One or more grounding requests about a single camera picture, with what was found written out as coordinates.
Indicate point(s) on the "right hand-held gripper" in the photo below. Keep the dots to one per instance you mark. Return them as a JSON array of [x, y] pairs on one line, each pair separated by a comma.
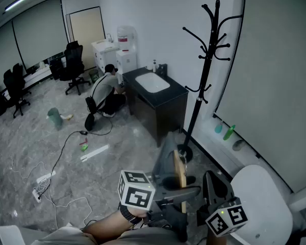
[[227, 221]]

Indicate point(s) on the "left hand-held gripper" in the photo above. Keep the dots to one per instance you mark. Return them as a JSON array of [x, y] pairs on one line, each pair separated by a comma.
[[136, 191]]

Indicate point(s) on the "wooden clothes hanger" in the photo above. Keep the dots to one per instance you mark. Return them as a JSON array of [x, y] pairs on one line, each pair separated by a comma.
[[179, 170]]

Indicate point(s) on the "person's left forearm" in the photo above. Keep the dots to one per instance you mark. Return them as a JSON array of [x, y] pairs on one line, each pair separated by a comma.
[[109, 224]]

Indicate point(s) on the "person's right forearm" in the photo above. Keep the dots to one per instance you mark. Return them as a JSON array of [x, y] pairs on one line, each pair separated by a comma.
[[212, 239]]

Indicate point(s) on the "white round chair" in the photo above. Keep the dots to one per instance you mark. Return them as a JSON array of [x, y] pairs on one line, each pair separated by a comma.
[[260, 203]]

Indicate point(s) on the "grey stone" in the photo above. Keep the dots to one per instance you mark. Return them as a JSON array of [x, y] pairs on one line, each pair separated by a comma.
[[238, 145]]

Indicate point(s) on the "green bottle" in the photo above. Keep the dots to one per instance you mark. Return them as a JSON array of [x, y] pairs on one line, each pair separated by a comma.
[[229, 133]]

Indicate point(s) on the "teal spray bottle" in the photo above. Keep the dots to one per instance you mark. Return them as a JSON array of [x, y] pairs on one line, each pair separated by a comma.
[[218, 128]]

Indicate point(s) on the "black vanity cabinet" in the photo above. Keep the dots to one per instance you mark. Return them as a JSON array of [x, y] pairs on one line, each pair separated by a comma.
[[168, 111]]

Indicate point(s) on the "white flat strip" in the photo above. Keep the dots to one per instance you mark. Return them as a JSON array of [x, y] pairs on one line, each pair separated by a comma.
[[94, 153]]

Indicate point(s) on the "red and green small item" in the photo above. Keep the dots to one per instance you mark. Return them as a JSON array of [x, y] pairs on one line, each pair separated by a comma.
[[84, 145]]

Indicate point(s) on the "white sink basin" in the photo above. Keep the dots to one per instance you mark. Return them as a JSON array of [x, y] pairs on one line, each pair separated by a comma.
[[152, 82]]

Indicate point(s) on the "black power adapter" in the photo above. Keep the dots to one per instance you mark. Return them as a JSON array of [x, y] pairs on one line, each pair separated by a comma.
[[83, 132]]

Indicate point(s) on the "black faucet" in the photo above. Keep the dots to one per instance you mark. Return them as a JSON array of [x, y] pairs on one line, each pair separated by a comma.
[[163, 69]]

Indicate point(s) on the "white cup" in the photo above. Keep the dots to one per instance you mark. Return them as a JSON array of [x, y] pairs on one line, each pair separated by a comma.
[[149, 67]]

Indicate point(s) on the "soap dispenser bottle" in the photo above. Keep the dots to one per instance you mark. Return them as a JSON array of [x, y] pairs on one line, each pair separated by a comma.
[[154, 66]]

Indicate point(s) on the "black coat rack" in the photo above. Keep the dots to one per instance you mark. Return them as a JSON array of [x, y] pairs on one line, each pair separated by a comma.
[[206, 68]]

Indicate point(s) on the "grey window blind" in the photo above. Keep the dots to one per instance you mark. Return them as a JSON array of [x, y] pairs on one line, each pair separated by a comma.
[[278, 85], [40, 29], [5, 52]]

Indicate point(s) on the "yellowish bottle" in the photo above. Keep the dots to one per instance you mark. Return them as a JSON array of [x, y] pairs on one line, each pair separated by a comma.
[[67, 117]]

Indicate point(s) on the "white water dispenser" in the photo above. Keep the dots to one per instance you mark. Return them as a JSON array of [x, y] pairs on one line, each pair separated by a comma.
[[127, 61]]

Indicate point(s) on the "white power strip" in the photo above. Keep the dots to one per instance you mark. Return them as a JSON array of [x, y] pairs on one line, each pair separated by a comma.
[[37, 195], [46, 177]]

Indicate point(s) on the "green waste bin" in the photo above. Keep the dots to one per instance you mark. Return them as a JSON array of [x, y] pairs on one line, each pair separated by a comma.
[[93, 76]]

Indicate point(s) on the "green translucent bin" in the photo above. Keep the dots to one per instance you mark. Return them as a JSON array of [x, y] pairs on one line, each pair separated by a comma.
[[55, 117]]

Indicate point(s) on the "white sink cabinet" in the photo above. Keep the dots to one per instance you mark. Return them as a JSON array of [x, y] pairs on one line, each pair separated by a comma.
[[103, 57]]

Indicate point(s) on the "clear water jug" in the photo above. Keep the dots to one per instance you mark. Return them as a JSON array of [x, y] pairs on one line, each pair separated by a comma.
[[126, 38]]

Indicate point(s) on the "black office chair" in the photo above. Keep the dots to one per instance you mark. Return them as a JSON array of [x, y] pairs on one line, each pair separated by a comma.
[[72, 62], [15, 83]]

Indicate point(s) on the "chrome faucet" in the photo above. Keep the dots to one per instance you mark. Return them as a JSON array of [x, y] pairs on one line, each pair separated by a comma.
[[108, 37]]

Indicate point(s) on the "black computer tower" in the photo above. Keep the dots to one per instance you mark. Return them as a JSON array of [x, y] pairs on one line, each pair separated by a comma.
[[56, 69]]

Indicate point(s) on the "beige door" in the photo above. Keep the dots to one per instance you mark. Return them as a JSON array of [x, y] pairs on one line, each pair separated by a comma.
[[88, 34]]

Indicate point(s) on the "white low desk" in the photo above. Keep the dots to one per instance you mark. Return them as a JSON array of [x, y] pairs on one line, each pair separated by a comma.
[[37, 74]]

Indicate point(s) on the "white box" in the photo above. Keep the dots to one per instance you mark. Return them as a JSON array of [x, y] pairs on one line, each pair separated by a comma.
[[10, 235]]

